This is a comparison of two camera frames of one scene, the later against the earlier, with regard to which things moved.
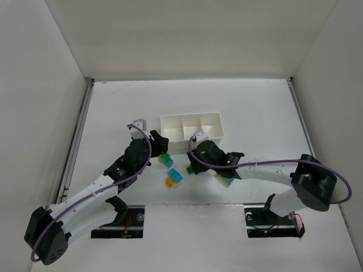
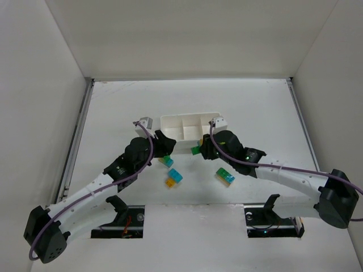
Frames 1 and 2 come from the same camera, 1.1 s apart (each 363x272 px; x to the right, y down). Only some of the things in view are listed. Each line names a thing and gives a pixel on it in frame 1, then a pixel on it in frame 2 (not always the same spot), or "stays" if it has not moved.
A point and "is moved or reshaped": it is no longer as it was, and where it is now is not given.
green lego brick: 190,170 is moved or reshaped
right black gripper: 197,163 → 207,148
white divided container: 178,128 stays
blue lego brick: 177,176 stays
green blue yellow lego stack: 226,181 stays
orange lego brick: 170,182 stays
